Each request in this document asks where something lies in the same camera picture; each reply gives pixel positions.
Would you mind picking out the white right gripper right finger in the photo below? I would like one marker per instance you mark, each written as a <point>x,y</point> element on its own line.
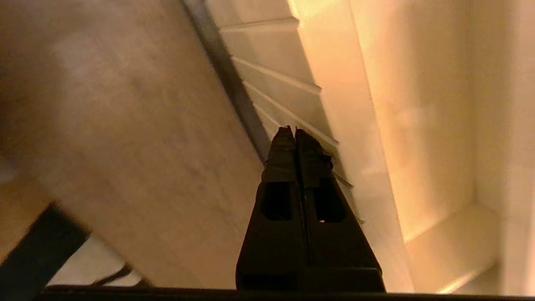
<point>342,255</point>

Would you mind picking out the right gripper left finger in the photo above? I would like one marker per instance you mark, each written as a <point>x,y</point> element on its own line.
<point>276,255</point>

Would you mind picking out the white rug with black stripes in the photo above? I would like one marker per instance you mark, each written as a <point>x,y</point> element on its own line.
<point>37,255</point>

